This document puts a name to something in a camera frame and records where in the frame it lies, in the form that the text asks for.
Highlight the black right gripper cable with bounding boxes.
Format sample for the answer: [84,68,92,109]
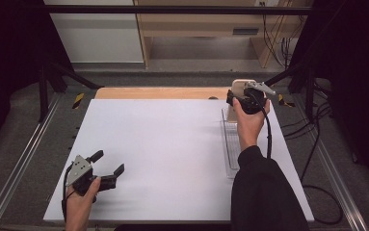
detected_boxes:
[255,95,345,225]

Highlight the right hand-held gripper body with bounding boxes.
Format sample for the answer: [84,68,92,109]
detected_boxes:
[236,80,277,116]

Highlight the person's left hand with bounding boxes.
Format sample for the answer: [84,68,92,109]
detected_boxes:
[65,177,102,225]

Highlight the yellow clamp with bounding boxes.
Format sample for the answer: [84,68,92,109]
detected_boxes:
[277,93,297,109]
[71,92,86,110]

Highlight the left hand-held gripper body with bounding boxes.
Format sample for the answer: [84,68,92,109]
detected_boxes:
[65,154,118,202]

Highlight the person's right hand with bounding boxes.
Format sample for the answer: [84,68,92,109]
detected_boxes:
[231,96,272,153]

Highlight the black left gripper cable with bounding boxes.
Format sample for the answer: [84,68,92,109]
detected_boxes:
[61,164,77,223]

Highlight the dark curtain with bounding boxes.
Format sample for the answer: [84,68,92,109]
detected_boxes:
[0,0,74,158]
[289,0,369,189]

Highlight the light wooden desk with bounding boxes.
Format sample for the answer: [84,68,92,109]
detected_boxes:
[133,0,313,69]

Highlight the black horizontal frame bar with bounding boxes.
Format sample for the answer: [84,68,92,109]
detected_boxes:
[41,4,315,15]

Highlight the left yellow clamp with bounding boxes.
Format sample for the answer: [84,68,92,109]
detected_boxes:
[71,92,86,110]

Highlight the hanging black cable bundle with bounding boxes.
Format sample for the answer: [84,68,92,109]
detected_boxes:
[259,1,305,69]

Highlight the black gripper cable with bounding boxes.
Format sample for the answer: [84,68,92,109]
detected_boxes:
[255,95,345,225]
[61,164,77,223]

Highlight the black metal stand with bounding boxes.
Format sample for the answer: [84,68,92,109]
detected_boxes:
[262,61,316,121]
[38,61,104,123]

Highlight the black floor cables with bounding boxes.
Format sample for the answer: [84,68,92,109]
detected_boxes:
[279,78,334,184]

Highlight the white cabinet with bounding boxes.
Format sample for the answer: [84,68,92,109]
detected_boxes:
[42,0,145,64]

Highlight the light wooden table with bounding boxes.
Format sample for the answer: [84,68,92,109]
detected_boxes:
[94,86,268,101]

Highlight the aluminium rail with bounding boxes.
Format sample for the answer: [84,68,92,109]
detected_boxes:
[292,94,369,231]
[0,92,63,231]

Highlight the right yellow clamp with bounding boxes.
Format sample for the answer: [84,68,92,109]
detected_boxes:
[277,93,297,109]

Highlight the clear plastic packaging tray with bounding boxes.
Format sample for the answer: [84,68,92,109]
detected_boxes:
[220,106,253,180]

